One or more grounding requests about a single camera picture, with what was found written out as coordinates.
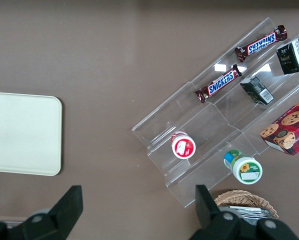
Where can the silver foil packet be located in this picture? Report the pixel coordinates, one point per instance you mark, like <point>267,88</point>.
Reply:
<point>254,216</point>
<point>249,210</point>

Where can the green sunflower yogurt cup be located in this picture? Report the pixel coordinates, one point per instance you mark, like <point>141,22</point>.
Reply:
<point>247,170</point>

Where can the Snickers chocolate bar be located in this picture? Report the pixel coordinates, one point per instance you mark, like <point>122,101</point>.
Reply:
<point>220,83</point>
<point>260,43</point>

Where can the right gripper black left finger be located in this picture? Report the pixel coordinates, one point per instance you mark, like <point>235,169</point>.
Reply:
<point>62,215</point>

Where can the cream plastic tray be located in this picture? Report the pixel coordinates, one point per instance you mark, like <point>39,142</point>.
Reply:
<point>24,132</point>

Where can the red plaid cookie box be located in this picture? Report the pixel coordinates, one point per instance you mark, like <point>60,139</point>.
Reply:
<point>289,127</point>

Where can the red lid yogurt cup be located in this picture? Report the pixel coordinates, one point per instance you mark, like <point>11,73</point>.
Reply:
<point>183,148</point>

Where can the small black white carton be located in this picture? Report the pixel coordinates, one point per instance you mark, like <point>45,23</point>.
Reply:
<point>257,90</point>
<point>292,57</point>

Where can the clear acrylic step shelf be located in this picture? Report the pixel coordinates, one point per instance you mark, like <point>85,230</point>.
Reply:
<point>214,130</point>

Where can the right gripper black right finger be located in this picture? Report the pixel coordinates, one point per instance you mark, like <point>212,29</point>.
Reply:
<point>209,215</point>

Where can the light wicker basket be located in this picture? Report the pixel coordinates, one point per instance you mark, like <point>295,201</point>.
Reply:
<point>242,198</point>

